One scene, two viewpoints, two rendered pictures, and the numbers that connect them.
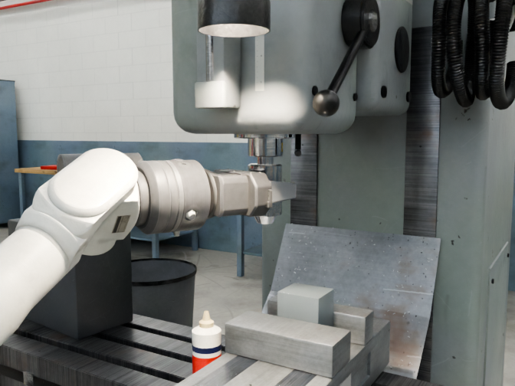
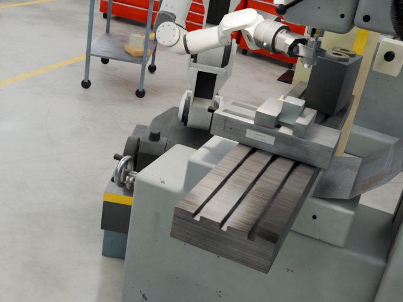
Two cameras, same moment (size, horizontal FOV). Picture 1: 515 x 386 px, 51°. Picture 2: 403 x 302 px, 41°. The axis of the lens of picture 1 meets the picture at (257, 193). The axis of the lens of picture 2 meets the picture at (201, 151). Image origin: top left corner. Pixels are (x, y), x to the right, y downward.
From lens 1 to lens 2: 1.45 m
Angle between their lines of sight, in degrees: 76
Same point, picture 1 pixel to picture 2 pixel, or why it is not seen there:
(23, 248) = (210, 30)
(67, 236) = (219, 31)
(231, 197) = (279, 44)
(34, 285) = (205, 40)
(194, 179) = (270, 30)
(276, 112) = not seen: hidden behind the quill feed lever
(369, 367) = (296, 150)
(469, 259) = not seen: outside the picture
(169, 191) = (259, 32)
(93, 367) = not seen: hidden behind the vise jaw
